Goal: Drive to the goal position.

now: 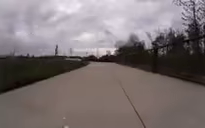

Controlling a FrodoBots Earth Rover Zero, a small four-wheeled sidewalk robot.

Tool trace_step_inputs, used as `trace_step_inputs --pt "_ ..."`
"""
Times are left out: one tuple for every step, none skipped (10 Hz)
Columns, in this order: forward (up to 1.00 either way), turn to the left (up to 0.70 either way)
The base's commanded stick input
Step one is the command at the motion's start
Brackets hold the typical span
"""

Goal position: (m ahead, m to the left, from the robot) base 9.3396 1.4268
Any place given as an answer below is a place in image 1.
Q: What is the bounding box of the chain-link fence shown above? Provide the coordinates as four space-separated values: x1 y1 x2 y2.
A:
114 32 205 83

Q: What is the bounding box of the distant tower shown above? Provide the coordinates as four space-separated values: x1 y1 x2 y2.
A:
54 44 59 57

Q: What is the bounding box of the dark grass verge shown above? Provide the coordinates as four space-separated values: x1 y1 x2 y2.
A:
0 58 90 98

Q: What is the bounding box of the grey concrete path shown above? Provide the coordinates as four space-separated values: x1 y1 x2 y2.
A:
0 61 205 128

